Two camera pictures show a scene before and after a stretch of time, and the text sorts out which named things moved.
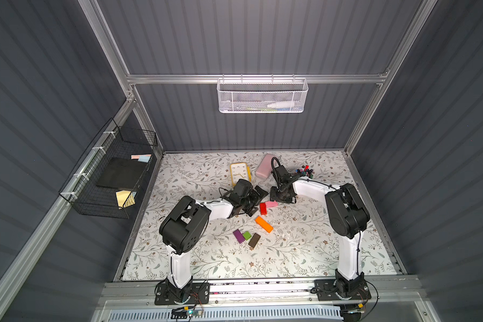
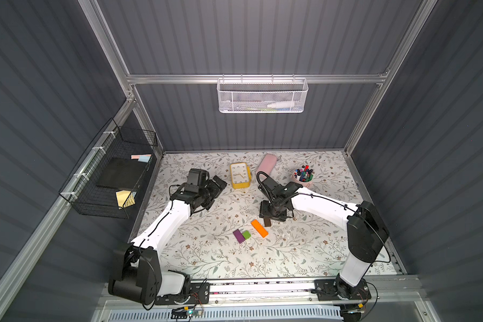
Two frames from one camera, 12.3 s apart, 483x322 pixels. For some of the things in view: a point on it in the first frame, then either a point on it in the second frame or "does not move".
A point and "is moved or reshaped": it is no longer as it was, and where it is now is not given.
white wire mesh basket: [258, 95] does not move
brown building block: [254, 240] -> [267, 221]
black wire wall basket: [102, 180] does not move
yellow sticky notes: [122, 195] does not move
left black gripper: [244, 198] -> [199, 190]
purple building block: [239, 236] does not move
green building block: [247, 235] does not move
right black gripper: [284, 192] -> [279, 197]
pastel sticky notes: [141, 157] does not move
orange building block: [264, 224] is moved or reshaped
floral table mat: [280, 239] does not move
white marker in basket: [282, 104] does not move
